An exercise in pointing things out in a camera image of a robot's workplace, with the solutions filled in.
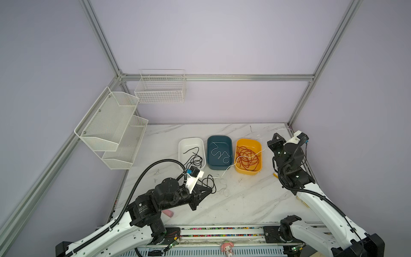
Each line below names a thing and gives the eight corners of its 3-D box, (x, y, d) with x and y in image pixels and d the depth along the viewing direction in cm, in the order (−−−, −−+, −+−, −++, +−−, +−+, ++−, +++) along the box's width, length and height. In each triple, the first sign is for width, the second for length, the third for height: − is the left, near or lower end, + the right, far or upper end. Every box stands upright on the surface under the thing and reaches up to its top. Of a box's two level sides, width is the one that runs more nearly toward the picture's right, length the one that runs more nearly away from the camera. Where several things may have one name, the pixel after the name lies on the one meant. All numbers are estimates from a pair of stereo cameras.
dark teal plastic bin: (206, 169, 98) (206, 165, 94) (207, 140, 114) (207, 135, 109) (233, 169, 98) (235, 165, 94) (230, 140, 114) (231, 135, 109)
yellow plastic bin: (233, 173, 97) (234, 168, 92) (235, 142, 112) (236, 137, 108) (260, 177, 95) (263, 172, 91) (259, 145, 111) (261, 140, 106)
